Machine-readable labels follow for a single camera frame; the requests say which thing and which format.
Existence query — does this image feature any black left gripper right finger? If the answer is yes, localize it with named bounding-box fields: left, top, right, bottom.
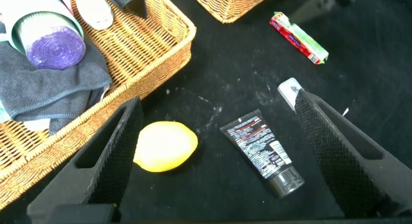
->
left=294, top=88, right=412, bottom=218

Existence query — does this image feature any wicker basket with brown handles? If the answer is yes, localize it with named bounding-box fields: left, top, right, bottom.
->
left=0, top=0, right=197, bottom=211
left=187, top=0, right=276, bottom=24

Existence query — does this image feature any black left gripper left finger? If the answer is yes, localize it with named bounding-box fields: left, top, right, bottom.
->
left=27, top=97, right=144, bottom=218

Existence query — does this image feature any yellow lemon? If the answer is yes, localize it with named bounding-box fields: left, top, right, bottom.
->
left=133, top=120, right=199, bottom=173

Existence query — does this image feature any purple garbage bag roll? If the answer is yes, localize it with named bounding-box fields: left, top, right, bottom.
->
left=14, top=12, right=87, bottom=70

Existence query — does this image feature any red green candy pack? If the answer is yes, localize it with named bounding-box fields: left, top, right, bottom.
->
left=268, top=11, right=330, bottom=66

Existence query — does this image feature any grey towel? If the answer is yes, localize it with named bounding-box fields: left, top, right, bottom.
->
left=0, top=23, right=113, bottom=136

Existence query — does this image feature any black cosmetic tube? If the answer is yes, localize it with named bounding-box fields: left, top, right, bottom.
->
left=220, top=108, right=306, bottom=199

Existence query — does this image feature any white tube bottle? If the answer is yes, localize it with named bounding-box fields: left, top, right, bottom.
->
left=72, top=0, right=115, bottom=31

